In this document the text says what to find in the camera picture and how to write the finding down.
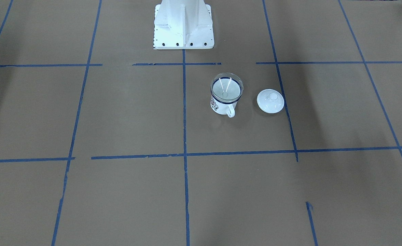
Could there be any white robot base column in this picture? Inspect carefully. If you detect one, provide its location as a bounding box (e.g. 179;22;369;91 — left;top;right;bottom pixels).
153;0;215;50

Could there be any white metal base plate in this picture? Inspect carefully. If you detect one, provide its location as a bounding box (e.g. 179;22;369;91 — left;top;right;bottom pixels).
153;5;215;50

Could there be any white enamel mug blue rim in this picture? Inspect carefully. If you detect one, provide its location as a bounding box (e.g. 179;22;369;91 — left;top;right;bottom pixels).
210;89;243;118

